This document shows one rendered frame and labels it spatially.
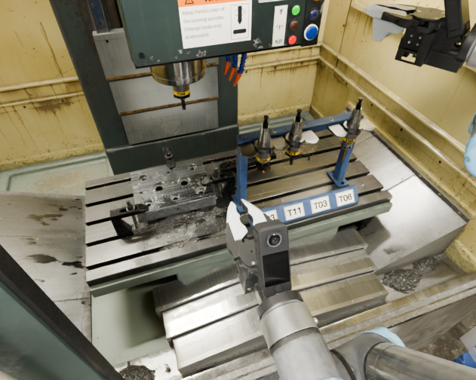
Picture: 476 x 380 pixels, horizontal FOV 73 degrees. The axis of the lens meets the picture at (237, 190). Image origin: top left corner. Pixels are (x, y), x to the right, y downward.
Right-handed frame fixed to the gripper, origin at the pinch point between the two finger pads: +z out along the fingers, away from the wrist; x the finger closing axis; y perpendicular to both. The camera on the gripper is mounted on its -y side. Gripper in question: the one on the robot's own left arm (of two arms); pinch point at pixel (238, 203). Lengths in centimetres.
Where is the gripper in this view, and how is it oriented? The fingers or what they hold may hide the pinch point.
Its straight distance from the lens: 58.8
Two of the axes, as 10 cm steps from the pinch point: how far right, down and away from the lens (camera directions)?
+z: -3.2, -7.0, 6.4
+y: -0.1, 6.8, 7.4
